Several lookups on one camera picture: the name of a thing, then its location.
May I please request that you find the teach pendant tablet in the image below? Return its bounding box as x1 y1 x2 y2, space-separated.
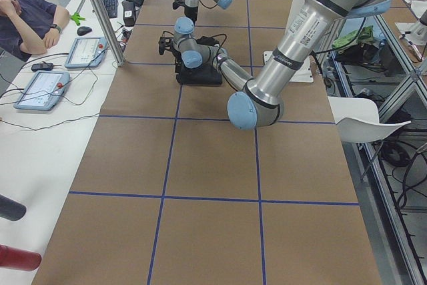
64 37 107 69
13 71 71 111

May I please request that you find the white plastic chair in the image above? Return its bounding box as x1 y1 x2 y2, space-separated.
328 97 411 143

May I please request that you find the lower teach pendant tablet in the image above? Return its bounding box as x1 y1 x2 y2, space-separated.
13 71 71 111

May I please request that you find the upper teach pendant tablet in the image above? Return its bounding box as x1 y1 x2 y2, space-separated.
64 37 107 69

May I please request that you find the black power adapter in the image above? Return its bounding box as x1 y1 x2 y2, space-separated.
31 63 54 72

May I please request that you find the green plastic toy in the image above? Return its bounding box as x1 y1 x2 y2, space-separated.
70 12 85 26

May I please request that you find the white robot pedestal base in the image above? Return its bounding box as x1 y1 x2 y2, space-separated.
258 0 305 85

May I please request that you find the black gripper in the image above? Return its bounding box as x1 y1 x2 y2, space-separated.
158 31 183 73
172 0 199 23

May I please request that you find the seated person in blue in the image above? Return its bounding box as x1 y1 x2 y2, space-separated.
1 0 70 61

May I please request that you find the black printed t-shirt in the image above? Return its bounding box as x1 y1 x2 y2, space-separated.
173 35 223 87

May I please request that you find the red water bottle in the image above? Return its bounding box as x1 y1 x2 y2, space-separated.
1 245 42 271

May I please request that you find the black keyboard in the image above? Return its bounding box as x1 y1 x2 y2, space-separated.
102 0 118 18

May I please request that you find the aluminium frame post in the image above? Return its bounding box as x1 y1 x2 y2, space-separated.
90 0 125 67

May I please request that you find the green cloth pile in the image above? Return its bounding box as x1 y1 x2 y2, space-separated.
332 25 374 50

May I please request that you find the black computer mouse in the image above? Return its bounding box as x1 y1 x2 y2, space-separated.
77 26 92 36

